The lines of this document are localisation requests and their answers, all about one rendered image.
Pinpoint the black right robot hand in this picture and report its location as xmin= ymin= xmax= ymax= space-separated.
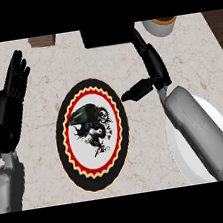
xmin=110 ymin=18 xmax=175 ymax=104

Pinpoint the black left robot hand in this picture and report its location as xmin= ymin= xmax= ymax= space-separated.
xmin=0 ymin=47 xmax=43 ymax=155

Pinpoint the dark green eggplant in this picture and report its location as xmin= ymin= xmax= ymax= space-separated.
xmin=62 ymin=101 xmax=103 ymax=128

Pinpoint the black red patterned plate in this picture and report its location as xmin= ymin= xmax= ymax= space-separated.
xmin=47 ymin=74 xmax=139 ymax=198

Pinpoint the plain white plate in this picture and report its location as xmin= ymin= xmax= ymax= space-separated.
xmin=160 ymin=90 xmax=223 ymax=189

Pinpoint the white cup with orange rim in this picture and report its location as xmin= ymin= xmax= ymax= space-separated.
xmin=141 ymin=16 xmax=181 ymax=41

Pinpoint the black box appliance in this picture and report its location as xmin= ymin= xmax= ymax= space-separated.
xmin=79 ymin=22 xmax=138 ymax=51

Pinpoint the brown wooden block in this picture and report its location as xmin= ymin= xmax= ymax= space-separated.
xmin=27 ymin=34 xmax=58 ymax=50

